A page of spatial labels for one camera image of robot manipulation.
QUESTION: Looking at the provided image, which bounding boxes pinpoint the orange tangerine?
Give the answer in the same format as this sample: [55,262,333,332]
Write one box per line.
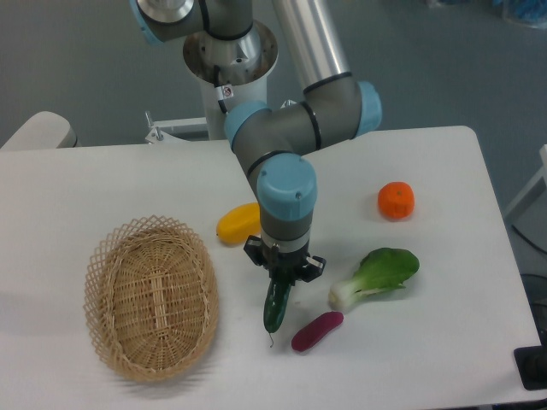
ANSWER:
[377,181,415,220]

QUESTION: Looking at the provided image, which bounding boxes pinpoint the purple sweet potato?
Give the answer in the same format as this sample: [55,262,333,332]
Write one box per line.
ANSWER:
[291,311,344,353]

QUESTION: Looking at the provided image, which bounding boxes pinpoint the green bok choy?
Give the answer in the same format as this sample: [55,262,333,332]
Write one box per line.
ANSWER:
[328,248,421,312]

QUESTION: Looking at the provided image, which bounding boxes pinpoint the white chair left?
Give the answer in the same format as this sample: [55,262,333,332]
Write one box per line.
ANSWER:
[1,111,81,152]

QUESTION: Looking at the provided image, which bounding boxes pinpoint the yellow mango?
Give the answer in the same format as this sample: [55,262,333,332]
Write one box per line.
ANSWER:
[216,202,261,245]

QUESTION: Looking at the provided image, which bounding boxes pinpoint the woven wicker basket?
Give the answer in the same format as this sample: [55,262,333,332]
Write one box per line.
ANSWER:
[83,215,219,382]

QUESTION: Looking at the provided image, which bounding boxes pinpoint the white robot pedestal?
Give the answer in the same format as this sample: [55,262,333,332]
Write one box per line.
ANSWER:
[144,20,300,144]

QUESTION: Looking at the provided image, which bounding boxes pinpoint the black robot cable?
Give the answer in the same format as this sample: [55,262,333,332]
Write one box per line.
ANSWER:
[212,63,232,115]

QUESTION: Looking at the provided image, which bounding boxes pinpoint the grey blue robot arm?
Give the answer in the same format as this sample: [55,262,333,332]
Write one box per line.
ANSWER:
[130,1,382,284]

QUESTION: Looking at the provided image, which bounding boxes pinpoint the white furniture right edge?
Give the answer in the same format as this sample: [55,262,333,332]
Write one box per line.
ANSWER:
[503,145,546,222]

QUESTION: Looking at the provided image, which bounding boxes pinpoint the green cucumber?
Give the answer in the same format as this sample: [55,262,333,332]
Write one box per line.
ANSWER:
[263,278,292,347]

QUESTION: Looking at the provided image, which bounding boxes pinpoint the black device table corner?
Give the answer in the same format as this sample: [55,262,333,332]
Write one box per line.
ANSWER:
[514,346,546,391]

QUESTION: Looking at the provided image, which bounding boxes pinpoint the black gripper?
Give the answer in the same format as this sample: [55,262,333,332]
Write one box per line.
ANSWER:
[244,234,326,286]

